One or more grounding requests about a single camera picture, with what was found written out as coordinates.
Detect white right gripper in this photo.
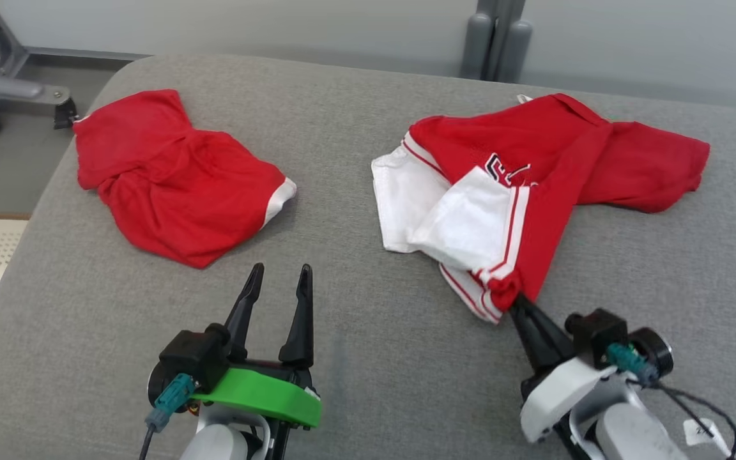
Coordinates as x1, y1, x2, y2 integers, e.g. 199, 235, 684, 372
509, 295, 631, 445

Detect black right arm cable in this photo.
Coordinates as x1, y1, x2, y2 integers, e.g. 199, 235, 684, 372
608, 343, 736, 460

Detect white right cable tag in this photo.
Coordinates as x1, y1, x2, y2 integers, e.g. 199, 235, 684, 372
683, 418, 734, 449

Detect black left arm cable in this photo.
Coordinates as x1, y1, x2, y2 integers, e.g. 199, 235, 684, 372
139, 374, 197, 460

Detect grey double partition post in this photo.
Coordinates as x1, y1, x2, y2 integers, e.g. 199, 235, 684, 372
460, 0, 533, 84

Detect red white basketball jersey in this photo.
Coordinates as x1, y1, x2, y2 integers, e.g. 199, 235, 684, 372
371, 93, 711, 325

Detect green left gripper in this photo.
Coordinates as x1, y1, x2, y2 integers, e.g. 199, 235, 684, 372
189, 263, 323, 429

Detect red shorts with white stripe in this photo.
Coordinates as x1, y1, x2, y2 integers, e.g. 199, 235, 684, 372
72, 89, 298, 270

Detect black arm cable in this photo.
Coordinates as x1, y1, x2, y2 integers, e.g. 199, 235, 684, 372
608, 343, 736, 460
139, 374, 197, 460

